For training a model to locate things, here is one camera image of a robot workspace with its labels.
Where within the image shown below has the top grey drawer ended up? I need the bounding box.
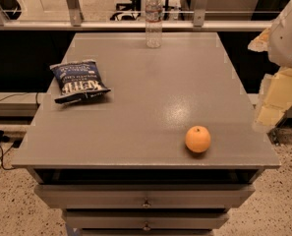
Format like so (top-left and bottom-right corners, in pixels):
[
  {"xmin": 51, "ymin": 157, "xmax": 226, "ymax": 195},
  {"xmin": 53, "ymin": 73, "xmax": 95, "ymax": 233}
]
[{"xmin": 34, "ymin": 185, "xmax": 255, "ymax": 209}]

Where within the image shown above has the orange fruit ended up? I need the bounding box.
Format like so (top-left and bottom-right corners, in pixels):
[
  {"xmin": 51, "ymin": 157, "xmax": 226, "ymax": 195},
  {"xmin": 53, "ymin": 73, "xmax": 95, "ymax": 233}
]
[{"xmin": 185, "ymin": 126, "xmax": 211, "ymax": 153}]

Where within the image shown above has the grey drawer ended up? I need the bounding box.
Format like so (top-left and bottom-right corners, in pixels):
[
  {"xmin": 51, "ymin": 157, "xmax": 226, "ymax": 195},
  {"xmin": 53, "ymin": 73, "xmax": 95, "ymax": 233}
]
[
  {"xmin": 63, "ymin": 210, "xmax": 229, "ymax": 230},
  {"xmin": 34, "ymin": 185, "xmax": 255, "ymax": 209}
]

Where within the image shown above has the blue chip bag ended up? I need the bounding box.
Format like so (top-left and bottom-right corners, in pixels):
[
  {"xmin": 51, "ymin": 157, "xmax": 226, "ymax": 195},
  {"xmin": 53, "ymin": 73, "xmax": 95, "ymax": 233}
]
[{"xmin": 50, "ymin": 60, "xmax": 110, "ymax": 104}]

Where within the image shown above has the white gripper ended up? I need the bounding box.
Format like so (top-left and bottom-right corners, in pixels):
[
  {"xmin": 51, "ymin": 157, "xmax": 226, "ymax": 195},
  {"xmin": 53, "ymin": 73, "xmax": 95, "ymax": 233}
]
[{"xmin": 248, "ymin": 0, "xmax": 292, "ymax": 133}]

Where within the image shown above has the clear plastic water bottle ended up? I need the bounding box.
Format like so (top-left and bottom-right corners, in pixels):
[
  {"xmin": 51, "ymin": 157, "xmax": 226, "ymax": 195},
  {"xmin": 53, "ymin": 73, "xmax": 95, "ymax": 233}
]
[{"xmin": 146, "ymin": 0, "xmax": 162, "ymax": 48}]

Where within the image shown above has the metal guard rail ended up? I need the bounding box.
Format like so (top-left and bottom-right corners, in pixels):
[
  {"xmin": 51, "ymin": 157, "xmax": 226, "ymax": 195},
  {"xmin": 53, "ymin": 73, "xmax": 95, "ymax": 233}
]
[{"xmin": 0, "ymin": 0, "xmax": 272, "ymax": 31}]

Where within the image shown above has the black office chair base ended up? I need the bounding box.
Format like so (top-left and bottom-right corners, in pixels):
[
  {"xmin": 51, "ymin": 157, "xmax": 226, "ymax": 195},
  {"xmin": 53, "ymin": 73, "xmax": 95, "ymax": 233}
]
[{"xmin": 108, "ymin": 0, "xmax": 173, "ymax": 22}]

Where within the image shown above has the grey drawer cabinet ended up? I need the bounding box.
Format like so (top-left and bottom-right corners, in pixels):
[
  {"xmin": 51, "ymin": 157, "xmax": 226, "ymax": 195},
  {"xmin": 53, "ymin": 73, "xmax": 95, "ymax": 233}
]
[{"xmin": 13, "ymin": 32, "xmax": 279, "ymax": 236}]

